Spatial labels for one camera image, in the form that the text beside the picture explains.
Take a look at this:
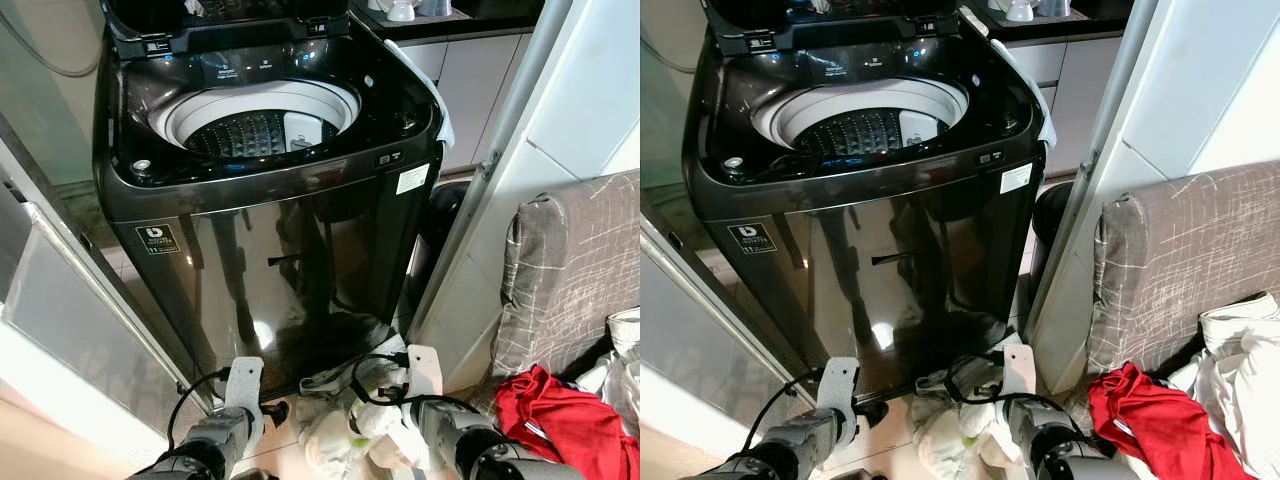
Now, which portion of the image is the white curved strip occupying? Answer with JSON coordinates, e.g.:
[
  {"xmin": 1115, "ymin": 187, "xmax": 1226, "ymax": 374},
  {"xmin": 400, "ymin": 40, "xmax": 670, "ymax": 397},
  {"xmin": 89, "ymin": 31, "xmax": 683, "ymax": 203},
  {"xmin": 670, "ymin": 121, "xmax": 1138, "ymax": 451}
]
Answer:
[
  {"xmin": 398, "ymin": 38, "xmax": 457, "ymax": 153},
  {"xmin": 990, "ymin": 38, "xmax": 1057, "ymax": 151}
]

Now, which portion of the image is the beige crumpled garment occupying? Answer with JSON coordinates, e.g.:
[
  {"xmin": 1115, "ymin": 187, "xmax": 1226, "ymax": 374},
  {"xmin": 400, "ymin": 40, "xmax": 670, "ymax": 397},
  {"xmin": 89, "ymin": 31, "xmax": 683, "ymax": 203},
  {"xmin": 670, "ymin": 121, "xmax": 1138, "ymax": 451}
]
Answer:
[
  {"xmin": 298, "ymin": 350, "xmax": 431, "ymax": 480},
  {"xmin": 912, "ymin": 352, "xmax": 1023, "ymax": 480}
]

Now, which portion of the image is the black top-load washing machine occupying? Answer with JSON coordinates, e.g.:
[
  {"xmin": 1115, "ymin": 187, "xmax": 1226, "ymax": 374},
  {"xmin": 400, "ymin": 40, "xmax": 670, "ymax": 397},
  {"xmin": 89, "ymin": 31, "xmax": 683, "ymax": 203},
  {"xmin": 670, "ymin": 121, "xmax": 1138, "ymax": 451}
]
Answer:
[
  {"xmin": 682, "ymin": 0, "xmax": 1053, "ymax": 403},
  {"xmin": 93, "ymin": 0, "xmax": 448, "ymax": 403}
]

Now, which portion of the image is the black round bin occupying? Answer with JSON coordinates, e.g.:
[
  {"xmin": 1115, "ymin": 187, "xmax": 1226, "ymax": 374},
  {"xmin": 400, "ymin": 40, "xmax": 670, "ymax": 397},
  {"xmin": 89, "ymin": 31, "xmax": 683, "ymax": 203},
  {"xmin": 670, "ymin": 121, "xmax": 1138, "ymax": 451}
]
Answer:
[
  {"xmin": 1028, "ymin": 180, "xmax": 1077, "ymax": 296},
  {"xmin": 422, "ymin": 180, "xmax": 473, "ymax": 306}
]

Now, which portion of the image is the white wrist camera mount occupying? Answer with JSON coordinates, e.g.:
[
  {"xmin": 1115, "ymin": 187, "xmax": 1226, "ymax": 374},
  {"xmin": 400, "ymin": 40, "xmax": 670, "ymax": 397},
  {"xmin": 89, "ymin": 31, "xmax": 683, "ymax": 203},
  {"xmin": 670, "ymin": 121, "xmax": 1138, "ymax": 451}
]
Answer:
[
  {"xmin": 1000, "ymin": 344, "xmax": 1039, "ymax": 401},
  {"xmin": 224, "ymin": 356, "xmax": 267, "ymax": 443},
  {"xmin": 404, "ymin": 344, "xmax": 447, "ymax": 403},
  {"xmin": 816, "ymin": 356, "xmax": 861, "ymax": 446}
]

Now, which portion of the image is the red cloth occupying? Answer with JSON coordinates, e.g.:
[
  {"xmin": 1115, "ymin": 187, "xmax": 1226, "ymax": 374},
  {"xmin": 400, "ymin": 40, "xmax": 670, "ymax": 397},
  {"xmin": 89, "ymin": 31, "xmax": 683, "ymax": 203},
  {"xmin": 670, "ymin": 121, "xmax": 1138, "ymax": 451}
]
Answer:
[
  {"xmin": 1087, "ymin": 361, "xmax": 1253, "ymax": 480},
  {"xmin": 494, "ymin": 364, "xmax": 641, "ymax": 480}
]

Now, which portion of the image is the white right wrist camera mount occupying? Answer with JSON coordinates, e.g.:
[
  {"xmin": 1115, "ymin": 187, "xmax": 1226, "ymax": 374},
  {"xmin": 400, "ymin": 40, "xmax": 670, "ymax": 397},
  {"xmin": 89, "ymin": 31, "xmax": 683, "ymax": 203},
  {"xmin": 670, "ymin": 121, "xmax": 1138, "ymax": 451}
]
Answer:
[
  {"xmin": 1000, "ymin": 344, "xmax": 1039, "ymax": 401},
  {"xmin": 404, "ymin": 344, "xmax": 447, "ymax": 403}
]

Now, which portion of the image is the white door frame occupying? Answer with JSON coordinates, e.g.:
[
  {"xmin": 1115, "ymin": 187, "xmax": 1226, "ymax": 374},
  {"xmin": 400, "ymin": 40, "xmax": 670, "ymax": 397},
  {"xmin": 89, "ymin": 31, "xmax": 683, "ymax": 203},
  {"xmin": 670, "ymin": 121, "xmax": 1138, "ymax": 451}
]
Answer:
[
  {"xmin": 1025, "ymin": 0, "xmax": 1280, "ymax": 393},
  {"xmin": 410, "ymin": 0, "xmax": 641, "ymax": 393}
]

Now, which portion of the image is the frosted glass door panel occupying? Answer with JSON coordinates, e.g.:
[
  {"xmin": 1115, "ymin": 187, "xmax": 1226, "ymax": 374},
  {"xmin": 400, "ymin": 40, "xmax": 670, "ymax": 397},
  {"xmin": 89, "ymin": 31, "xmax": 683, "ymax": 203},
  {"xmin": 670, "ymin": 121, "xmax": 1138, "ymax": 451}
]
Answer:
[
  {"xmin": 640, "ymin": 218, "xmax": 803, "ymax": 426},
  {"xmin": 0, "ymin": 118, "xmax": 217, "ymax": 423}
]

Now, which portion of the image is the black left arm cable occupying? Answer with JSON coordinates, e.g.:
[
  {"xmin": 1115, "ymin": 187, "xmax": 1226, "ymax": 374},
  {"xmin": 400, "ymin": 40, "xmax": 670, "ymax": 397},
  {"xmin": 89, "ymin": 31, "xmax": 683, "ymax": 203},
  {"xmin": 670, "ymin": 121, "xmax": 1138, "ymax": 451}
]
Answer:
[
  {"xmin": 164, "ymin": 368, "xmax": 237, "ymax": 453},
  {"xmin": 738, "ymin": 370, "xmax": 827, "ymax": 453}
]

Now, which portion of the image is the brown patterned sofa cushion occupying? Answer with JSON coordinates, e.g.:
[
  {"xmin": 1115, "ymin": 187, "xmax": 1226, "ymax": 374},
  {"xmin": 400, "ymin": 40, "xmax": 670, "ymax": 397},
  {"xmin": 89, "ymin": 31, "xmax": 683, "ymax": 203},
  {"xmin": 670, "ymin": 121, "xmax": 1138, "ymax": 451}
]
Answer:
[
  {"xmin": 490, "ymin": 168, "xmax": 641, "ymax": 383},
  {"xmin": 1084, "ymin": 160, "xmax": 1280, "ymax": 379}
]

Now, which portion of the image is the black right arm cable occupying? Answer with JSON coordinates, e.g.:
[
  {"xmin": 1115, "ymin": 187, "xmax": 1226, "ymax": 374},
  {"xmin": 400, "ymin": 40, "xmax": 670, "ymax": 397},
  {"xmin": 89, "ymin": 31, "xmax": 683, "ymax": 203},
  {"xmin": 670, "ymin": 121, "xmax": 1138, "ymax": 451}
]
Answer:
[
  {"xmin": 349, "ymin": 351, "xmax": 483, "ymax": 417},
  {"xmin": 944, "ymin": 349, "xmax": 1079, "ymax": 413}
]

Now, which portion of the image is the white cabinet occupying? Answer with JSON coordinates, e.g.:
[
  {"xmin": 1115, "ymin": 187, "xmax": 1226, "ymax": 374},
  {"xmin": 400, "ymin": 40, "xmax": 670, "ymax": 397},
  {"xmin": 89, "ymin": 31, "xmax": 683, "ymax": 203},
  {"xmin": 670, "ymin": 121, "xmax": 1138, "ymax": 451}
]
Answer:
[
  {"xmin": 400, "ymin": 30, "xmax": 537, "ymax": 173},
  {"xmin": 1000, "ymin": 35, "xmax": 1129, "ymax": 179}
]

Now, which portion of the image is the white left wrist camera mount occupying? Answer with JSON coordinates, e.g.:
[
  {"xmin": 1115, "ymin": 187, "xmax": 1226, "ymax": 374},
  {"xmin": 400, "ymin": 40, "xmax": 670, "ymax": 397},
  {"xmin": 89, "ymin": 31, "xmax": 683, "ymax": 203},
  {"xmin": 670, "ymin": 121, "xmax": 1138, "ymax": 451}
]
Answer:
[
  {"xmin": 224, "ymin": 356, "xmax": 267, "ymax": 443},
  {"xmin": 816, "ymin": 356, "xmax": 861, "ymax": 446}
]

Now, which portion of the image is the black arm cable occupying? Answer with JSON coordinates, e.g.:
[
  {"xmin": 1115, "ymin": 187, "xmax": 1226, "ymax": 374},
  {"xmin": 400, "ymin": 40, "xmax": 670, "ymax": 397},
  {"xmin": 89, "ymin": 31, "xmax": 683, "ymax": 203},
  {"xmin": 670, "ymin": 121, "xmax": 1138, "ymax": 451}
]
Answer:
[
  {"xmin": 738, "ymin": 370, "xmax": 827, "ymax": 453},
  {"xmin": 944, "ymin": 349, "xmax": 1079, "ymax": 413},
  {"xmin": 164, "ymin": 368, "xmax": 237, "ymax": 453},
  {"xmin": 349, "ymin": 351, "xmax": 483, "ymax": 417}
]

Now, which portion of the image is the white crumpled cloth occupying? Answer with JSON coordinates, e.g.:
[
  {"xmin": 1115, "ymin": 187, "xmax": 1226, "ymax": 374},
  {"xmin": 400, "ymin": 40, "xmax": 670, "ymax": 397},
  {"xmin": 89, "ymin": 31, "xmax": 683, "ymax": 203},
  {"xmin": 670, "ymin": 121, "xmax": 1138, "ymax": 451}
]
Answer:
[
  {"xmin": 1170, "ymin": 293, "xmax": 1280, "ymax": 480},
  {"xmin": 582, "ymin": 308, "xmax": 641, "ymax": 426}
]

